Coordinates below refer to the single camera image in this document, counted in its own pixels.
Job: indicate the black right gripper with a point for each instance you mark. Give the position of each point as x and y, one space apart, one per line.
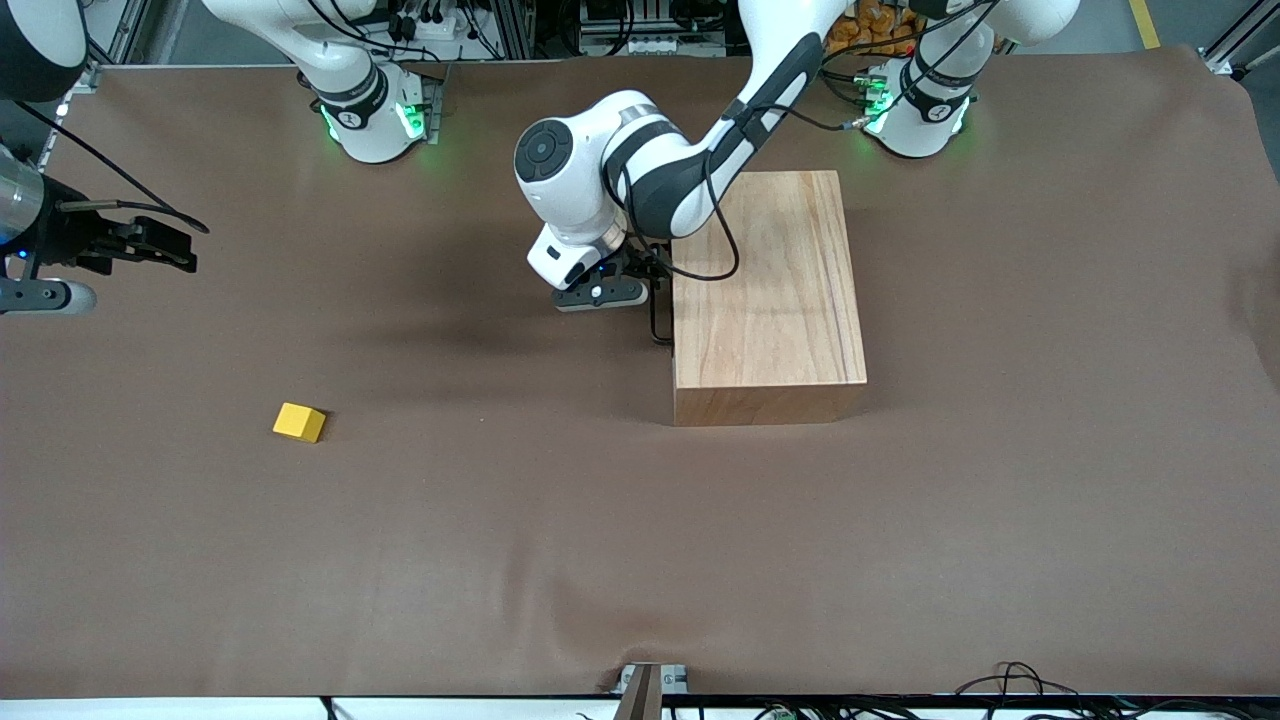
72 235

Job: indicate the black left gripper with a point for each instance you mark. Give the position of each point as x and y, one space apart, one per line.
632 264

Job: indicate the yellow cube block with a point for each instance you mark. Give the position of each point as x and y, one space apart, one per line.
297 421

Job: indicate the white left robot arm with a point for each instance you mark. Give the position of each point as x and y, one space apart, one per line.
570 170

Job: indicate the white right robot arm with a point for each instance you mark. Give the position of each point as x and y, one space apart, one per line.
370 130

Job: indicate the wooden drawer cabinet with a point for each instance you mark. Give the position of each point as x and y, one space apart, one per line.
775 300

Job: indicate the brown table mat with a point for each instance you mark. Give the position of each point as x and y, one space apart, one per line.
500 550

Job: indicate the orange stuffed bags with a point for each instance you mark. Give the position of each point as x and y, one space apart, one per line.
870 20

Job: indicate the white power strip with plugs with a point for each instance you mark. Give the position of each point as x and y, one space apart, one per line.
425 20

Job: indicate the aluminium frame post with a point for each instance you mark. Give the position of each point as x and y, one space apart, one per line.
1240 45
110 45

